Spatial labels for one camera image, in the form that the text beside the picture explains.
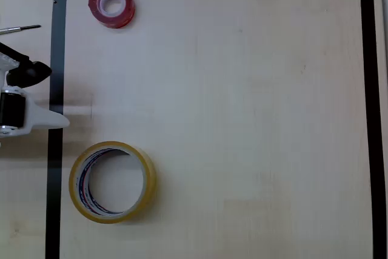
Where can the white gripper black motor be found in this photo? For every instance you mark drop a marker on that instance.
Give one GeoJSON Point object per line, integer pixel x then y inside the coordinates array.
{"type": "Point", "coordinates": [36, 116]}

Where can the small red tape roll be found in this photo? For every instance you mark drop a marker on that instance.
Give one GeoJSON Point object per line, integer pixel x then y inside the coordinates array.
{"type": "Point", "coordinates": [121, 19]}

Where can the silver screwdriver black tip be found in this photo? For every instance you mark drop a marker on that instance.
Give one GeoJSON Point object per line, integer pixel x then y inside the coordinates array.
{"type": "Point", "coordinates": [18, 28]}

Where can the big yellow tape roll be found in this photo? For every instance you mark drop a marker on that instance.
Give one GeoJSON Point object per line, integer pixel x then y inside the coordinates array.
{"type": "Point", "coordinates": [75, 192]}

